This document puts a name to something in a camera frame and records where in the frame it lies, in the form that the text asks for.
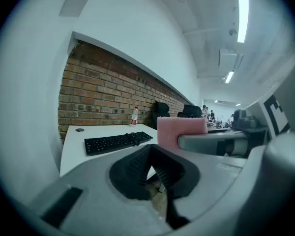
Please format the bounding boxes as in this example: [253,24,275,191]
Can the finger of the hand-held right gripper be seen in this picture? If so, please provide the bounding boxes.
[177,132,249,157]

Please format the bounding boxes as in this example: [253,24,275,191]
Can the clear water bottle red label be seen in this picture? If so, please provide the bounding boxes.
[130,106,139,128]

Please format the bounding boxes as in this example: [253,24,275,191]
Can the white ceiling air conditioner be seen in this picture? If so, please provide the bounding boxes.
[218,48,244,71]

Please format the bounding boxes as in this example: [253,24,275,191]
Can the black keyboard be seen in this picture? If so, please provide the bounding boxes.
[84,131,154,157]

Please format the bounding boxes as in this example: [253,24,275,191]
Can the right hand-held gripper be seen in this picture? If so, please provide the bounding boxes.
[216,48,295,157]

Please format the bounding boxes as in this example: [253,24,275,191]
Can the grey office chair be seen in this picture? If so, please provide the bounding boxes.
[232,109,258,129]

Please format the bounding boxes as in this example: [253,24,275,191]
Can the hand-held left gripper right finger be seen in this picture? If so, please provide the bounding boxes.
[150,144,248,231]

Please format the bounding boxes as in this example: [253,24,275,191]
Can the black office chair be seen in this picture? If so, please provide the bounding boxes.
[177,104,203,118]
[151,101,171,130]

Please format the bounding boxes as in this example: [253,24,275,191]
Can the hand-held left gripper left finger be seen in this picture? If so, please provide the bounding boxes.
[29,144,174,234]

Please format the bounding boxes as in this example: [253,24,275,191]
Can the long ceiling light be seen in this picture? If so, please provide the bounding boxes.
[225,70,235,84]
[236,0,250,43]

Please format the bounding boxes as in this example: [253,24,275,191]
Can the pink cloth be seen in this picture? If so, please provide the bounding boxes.
[156,116,209,149]

